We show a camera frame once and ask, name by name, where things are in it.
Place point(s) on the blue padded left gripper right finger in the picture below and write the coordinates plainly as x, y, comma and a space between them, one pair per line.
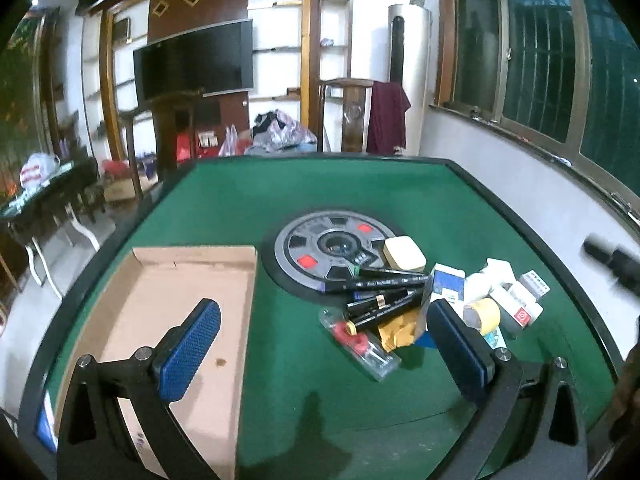
527, 416

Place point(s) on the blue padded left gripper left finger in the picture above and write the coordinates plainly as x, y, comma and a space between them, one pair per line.
94, 441

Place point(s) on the blue cartoon tissue pack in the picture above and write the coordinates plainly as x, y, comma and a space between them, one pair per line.
495, 339

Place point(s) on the red white medicine box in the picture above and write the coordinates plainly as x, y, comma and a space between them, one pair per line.
518, 306

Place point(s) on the yellow tape roll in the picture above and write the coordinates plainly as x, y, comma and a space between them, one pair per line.
483, 315

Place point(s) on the yellow padded envelope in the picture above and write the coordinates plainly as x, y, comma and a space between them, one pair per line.
399, 332

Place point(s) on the blue white medicine box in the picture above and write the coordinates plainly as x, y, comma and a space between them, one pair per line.
447, 283

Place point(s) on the clear packet with red part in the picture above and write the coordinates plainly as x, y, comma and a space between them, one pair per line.
364, 348

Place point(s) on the black marker gold band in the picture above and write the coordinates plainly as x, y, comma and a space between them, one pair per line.
367, 301

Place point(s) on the black marker purple cap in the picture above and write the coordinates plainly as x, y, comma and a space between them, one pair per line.
374, 284

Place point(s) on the black marker green cap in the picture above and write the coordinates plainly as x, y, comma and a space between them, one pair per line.
372, 272

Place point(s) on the white small carton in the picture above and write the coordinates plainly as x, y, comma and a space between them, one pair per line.
534, 284

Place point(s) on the white pill bottle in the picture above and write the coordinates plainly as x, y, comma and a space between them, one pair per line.
477, 286
498, 272

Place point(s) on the brown cardboard box tray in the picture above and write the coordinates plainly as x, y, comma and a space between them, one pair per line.
153, 290

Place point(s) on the round grey mahjong table hub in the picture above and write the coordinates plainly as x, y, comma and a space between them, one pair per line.
322, 246

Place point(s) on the black side table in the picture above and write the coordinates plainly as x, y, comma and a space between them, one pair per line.
60, 198

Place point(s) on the cream rounded plastic case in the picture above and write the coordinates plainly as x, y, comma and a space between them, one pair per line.
402, 253

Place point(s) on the window with green grille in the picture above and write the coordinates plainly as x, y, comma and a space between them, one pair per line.
562, 75

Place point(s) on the white red plastic bag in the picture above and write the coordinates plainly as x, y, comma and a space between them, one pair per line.
38, 168

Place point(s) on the dark wooden chair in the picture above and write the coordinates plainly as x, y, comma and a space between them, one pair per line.
163, 108

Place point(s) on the pile of clothes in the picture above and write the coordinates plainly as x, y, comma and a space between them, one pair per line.
276, 133

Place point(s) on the maroon cloth on chair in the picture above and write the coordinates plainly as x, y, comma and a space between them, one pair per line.
387, 123

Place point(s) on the wooden chair with carving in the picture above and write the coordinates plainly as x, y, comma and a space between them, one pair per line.
354, 113

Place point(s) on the white standing air conditioner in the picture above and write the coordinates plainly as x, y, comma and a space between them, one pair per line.
409, 49

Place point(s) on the black flat television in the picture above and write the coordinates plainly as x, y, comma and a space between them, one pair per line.
216, 59

